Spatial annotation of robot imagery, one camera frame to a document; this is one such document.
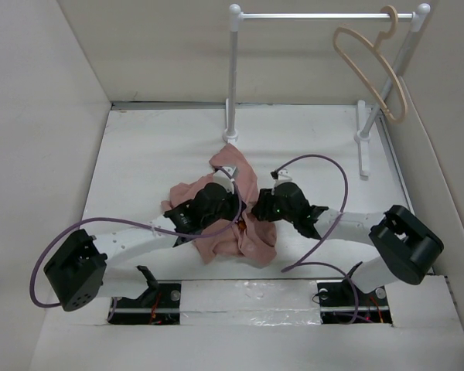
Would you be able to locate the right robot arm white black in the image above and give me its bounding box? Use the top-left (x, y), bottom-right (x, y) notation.
top-left (251, 182), bottom-right (444, 304)

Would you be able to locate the white clothes rack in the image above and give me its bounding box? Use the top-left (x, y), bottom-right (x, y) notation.
top-left (222, 1), bottom-right (432, 178)

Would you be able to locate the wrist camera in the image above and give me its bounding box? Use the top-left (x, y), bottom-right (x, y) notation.
top-left (213, 165), bottom-right (239, 182)
top-left (271, 168), bottom-right (292, 188)

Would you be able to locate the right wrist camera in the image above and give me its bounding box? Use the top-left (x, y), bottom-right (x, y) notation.
top-left (271, 168), bottom-right (292, 188)

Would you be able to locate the pink t-shirt with pixel print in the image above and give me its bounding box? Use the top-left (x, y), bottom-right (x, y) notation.
top-left (161, 144), bottom-right (277, 267)

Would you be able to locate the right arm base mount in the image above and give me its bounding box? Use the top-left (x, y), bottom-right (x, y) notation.
top-left (310, 262), bottom-right (392, 325)

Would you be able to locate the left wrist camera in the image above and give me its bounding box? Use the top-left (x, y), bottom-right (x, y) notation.
top-left (213, 165), bottom-right (239, 182)

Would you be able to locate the wooden clothes hanger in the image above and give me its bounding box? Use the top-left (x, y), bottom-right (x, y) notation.
top-left (331, 5), bottom-right (408, 124)

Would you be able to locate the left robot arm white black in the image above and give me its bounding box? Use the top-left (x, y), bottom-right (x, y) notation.
top-left (43, 181), bottom-right (244, 312)

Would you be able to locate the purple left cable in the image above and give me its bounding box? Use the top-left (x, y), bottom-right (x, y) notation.
top-left (29, 165), bottom-right (248, 309)

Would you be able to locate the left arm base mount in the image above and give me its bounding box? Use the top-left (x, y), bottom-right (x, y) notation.
top-left (107, 265), bottom-right (182, 326)

